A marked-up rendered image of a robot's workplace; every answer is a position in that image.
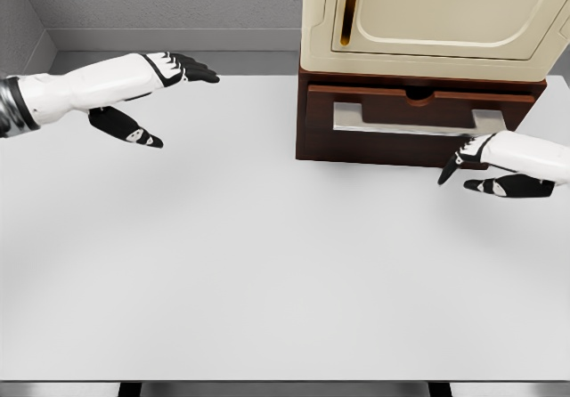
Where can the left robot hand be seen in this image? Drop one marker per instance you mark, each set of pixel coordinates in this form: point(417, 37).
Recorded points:
point(120, 78)

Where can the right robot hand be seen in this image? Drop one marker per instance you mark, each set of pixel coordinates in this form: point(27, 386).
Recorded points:
point(516, 154)

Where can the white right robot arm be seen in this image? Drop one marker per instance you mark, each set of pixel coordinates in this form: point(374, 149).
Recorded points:
point(564, 159)

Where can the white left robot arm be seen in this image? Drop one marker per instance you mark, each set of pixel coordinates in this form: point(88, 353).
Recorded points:
point(40, 94)

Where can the brown wooden drawer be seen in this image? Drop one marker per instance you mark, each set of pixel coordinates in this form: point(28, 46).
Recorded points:
point(338, 145)

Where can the brown wooden drawer housing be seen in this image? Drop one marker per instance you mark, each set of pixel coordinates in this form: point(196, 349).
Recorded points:
point(303, 78)

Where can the cream cabinet door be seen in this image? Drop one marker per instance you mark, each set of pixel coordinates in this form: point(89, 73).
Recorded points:
point(445, 10)

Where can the cream cabinet body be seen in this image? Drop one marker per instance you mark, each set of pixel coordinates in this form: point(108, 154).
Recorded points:
point(314, 23)

